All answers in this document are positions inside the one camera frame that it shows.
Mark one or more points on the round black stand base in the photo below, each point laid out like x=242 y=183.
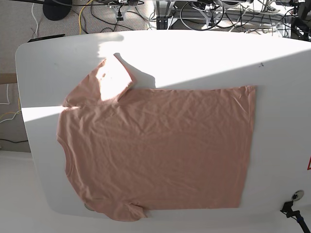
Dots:
x=56 y=11

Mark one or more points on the black clamp with blue cable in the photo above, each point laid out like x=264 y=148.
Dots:
x=289 y=213

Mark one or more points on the red warning triangle sticker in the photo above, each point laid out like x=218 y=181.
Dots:
x=309 y=164

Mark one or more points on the salmon pink T-shirt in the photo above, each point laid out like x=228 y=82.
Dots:
x=131 y=150

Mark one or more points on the round metal table grommet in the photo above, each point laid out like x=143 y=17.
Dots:
x=297 y=195

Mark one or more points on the aluminium frame rail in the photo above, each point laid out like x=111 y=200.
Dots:
x=203 y=15

